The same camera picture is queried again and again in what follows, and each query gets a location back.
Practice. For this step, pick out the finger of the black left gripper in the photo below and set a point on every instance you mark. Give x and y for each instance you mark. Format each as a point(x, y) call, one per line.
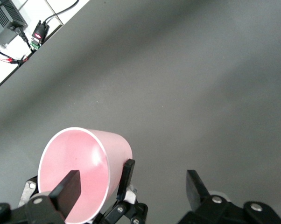
point(127, 175)
point(29, 189)

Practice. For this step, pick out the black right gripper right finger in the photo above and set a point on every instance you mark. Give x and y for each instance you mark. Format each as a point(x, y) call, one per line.
point(196, 193)

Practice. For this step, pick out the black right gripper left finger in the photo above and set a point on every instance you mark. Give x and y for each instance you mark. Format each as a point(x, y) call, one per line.
point(65, 191)

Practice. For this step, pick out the pink cup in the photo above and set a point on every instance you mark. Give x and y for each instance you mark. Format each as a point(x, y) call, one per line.
point(72, 154)

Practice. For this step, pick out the dark grey table mat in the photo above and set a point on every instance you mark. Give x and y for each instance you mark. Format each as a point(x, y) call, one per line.
point(177, 93)

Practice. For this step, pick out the green terminal block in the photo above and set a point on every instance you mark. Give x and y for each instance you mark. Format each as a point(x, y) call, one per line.
point(35, 45)

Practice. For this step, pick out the black serial connector red label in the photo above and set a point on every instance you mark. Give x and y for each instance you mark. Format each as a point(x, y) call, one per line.
point(40, 30)

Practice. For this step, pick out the black power plug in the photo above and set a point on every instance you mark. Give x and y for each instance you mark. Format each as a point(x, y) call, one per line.
point(16, 28)

